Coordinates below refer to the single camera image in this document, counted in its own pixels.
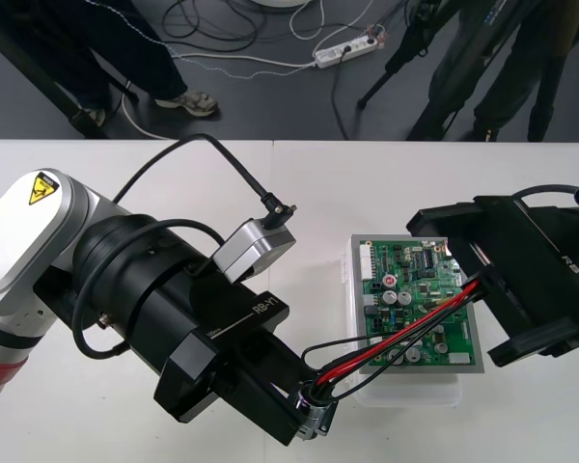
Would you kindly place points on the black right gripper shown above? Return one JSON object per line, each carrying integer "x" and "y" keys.
{"x": 550, "y": 270}

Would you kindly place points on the green circuit board grey frame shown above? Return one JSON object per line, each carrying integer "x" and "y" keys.
{"x": 405, "y": 270}

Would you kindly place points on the white power strip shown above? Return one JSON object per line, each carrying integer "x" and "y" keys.
{"x": 342, "y": 52}

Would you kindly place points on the white round base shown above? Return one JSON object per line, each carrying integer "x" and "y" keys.
{"x": 282, "y": 3}

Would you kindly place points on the silver and black left arm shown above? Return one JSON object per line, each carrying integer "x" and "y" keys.
{"x": 29, "y": 251}

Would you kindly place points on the person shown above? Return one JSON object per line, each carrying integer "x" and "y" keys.
{"x": 125, "y": 48}
{"x": 506, "y": 72}

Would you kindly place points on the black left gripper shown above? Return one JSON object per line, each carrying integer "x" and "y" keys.
{"x": 251, "y": 313}

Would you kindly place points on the black tripod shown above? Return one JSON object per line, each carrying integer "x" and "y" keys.
{"x": 415, "y": 34}

